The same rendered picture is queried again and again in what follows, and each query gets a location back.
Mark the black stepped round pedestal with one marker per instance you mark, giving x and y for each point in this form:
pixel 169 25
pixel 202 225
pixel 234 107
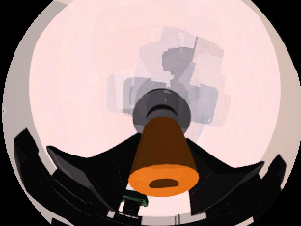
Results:
pixel 158 103

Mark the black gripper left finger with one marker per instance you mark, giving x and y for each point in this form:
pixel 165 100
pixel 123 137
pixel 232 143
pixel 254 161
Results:
pixel 106 174

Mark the orange knob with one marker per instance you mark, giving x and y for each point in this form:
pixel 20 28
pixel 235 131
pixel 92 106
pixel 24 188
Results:
pixel 163 165

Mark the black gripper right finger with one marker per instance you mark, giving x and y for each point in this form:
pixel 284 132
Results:
pixel 216 178

